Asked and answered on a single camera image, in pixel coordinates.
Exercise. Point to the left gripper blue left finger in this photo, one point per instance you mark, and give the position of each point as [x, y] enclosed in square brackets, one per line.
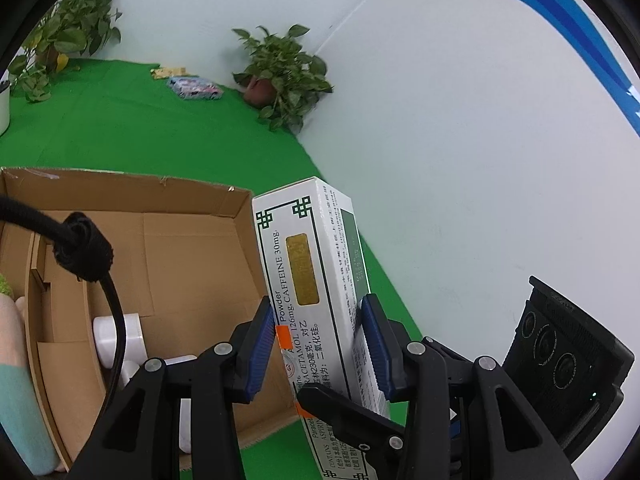
[253, 342]

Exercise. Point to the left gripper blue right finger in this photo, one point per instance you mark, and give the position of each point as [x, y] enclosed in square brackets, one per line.
[386, 340]

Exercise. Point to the white medicine box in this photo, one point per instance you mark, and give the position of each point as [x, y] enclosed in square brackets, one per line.
[316, 276]

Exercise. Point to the white handheld fan device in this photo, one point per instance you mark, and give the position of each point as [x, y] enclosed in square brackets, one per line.
[104, 336]

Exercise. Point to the small cardboard tray insert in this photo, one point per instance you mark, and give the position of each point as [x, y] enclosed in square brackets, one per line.
[62, 357]

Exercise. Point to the white rectangular device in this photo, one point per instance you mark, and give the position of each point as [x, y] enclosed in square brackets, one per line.
[185, 410]

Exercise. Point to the large cardboard box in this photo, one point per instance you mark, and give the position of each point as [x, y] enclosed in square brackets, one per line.
[185, 252]

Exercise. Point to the plush toy teal and pink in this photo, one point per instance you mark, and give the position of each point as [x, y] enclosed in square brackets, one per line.
[20, 414]

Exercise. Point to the right potted plant red pot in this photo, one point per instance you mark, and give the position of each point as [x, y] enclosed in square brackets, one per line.
[282, 81]

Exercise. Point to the colourful packet on table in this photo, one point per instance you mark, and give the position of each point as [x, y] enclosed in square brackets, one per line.
[194, 88]

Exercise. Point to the yellow packet on table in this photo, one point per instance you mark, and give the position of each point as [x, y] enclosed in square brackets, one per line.
[158, 73]

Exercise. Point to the left potted plant white pot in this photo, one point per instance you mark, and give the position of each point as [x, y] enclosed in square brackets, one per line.
[70, 28]

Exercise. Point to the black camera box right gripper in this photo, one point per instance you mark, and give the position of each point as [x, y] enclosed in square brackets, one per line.
[569, 367]

